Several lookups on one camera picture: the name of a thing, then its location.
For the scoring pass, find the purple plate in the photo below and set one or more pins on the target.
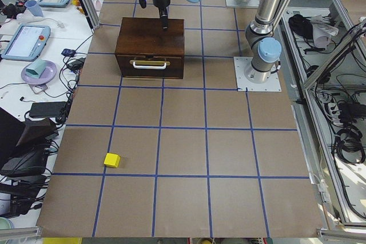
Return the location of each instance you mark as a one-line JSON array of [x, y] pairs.
[[48, 74]]

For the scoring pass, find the yellow block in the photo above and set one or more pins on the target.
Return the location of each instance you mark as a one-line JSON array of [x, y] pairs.
[[112, 160]]

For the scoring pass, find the near teach pendant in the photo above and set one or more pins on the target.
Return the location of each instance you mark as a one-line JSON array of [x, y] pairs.
[[27, 43]]

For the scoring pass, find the light blue plastic cup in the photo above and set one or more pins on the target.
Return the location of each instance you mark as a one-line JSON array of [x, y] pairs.
[[33, 7]]

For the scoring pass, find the small blue black device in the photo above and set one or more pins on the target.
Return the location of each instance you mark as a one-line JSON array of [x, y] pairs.
[[68, 52]]

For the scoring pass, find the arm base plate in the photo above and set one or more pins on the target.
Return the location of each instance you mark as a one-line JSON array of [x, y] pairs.
[[248, 4], [248, 79]]

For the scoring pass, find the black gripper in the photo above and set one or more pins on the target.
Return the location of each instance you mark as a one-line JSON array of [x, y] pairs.
[[161, 1]]

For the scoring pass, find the black laptop charger brick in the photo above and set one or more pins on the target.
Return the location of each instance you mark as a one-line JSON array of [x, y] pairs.
[[46, 109]]

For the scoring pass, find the teal cup on plate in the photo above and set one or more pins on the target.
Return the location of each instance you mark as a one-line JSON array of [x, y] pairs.
[[36, 68]]

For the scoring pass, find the dark wooden drawer cabinet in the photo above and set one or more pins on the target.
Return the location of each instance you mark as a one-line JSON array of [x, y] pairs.
[[145, 36]]

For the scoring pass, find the wooden drawer with handle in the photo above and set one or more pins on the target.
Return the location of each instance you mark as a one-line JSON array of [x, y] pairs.
[[139, 66]]

